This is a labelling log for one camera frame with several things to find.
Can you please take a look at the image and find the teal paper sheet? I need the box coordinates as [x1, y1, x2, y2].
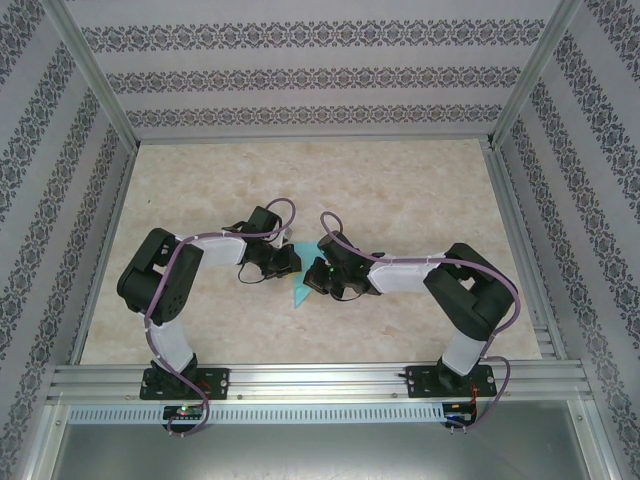
[289, 241, 321, 310]

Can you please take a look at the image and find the small controller circuit board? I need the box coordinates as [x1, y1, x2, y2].
[443, 402, 479, 426]
[163, 404, 205, 422]

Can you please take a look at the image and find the grey metal shelf panel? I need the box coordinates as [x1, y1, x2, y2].
[29, 399, 614, 480]

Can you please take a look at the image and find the purple cable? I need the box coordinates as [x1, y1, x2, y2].
[142, 198, 300, 441]
[319, 211, 522, 436]

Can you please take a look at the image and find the long aluminium mounting rail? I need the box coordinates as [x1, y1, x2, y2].
[47, 362, 591, 404]

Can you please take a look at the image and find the black mounting base plate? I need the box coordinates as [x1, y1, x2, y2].
[407, 364, 496, 400]
[139, 367, 231, 401]

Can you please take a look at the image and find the slotted grey cable duct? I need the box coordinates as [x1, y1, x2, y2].
[67, 402, 446, 426]

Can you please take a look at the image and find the aluminium side rail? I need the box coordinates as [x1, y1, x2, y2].
[482, 139, 569, 361]
[69, 142, 139, 366]

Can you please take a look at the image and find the aluminium frame post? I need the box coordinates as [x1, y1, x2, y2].
[47, 0, 140, 147]
[487, 0, 589, 149]

